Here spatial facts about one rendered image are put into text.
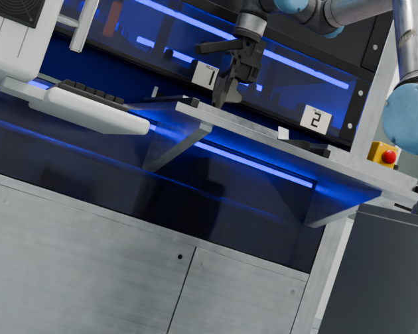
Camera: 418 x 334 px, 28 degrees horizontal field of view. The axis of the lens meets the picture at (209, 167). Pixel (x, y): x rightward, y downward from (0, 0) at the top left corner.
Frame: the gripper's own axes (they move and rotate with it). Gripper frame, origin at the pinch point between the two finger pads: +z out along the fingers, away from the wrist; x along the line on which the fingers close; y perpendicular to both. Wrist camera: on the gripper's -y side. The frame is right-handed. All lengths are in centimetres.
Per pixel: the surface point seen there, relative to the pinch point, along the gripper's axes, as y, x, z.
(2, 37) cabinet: -57, -41, 8
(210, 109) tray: -4.9, -12.4, 2.8
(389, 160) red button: 59, 10, -5
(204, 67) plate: -1.5, 13.6, -10.5
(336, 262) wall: 326, 473, 31
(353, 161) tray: 29.0, -23.9, 3.4
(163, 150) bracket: -8.8, 0.0, 15.0
